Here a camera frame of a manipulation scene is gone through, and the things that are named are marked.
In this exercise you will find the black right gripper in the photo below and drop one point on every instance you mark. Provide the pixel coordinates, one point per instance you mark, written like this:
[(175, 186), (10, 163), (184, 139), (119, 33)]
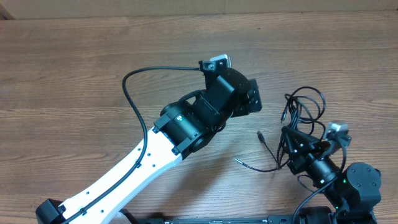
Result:
[(306, 142)]

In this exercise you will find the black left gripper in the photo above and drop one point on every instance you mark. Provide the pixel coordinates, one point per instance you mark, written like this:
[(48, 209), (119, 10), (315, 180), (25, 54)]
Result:
[(255, 102)]

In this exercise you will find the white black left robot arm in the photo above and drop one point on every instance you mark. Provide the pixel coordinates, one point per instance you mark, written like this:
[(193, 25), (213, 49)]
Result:
[(184, 127)]

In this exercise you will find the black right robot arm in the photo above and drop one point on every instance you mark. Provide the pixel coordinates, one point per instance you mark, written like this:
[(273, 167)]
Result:
[(353, 190)]

